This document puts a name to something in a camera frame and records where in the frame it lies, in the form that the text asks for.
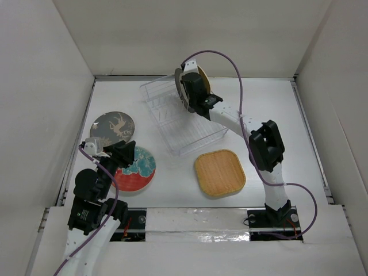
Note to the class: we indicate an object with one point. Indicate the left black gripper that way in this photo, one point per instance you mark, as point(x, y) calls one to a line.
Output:
point(123, 152)

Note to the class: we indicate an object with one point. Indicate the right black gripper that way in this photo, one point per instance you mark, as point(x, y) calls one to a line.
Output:
point(182, 81)

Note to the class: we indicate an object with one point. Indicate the yellow woven bamboo plate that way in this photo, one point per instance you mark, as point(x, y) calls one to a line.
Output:
point(205, 84)

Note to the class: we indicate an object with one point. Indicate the dark rimmed cream plate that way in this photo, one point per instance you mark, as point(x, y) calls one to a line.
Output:
point(181, 93)

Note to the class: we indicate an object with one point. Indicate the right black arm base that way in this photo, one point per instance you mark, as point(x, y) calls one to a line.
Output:
point(264, 225)

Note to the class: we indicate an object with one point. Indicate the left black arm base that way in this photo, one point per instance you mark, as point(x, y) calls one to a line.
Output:
point(134, 228)

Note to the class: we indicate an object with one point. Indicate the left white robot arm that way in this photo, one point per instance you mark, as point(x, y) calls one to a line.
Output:
point(94, 217)

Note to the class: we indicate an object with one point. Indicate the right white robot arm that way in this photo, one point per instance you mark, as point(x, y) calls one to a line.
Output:
point(263, 140)

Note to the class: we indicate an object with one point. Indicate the grey deer pattern plate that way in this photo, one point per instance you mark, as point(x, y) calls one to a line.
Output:
point(113, 127)

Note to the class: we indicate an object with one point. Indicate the red and teal plate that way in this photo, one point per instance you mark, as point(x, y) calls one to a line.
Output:
point(137, 176)

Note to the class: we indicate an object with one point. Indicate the square woven bamboo tray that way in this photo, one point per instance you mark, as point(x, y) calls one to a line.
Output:
point(219, 173)

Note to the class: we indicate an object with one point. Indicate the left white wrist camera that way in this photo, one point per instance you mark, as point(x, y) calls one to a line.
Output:
point(92, 146)

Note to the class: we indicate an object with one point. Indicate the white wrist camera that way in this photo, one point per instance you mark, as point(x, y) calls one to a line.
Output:
point(92, 146)
point(190, 66)

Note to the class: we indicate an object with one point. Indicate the white wire dish rack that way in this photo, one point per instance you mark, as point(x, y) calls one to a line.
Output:
point(182, 132)

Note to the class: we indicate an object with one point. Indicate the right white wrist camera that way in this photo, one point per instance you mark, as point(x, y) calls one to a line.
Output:
point(190, 66)

